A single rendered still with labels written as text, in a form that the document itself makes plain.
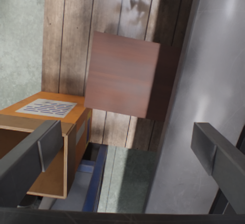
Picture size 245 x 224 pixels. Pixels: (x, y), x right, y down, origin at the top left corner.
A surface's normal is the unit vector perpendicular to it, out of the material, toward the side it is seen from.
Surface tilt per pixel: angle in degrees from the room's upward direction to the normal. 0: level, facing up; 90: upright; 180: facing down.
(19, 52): 0
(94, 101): 0
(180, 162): 0
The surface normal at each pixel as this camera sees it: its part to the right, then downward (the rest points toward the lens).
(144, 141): -0.03, 0.28
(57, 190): 0.11, -0.95
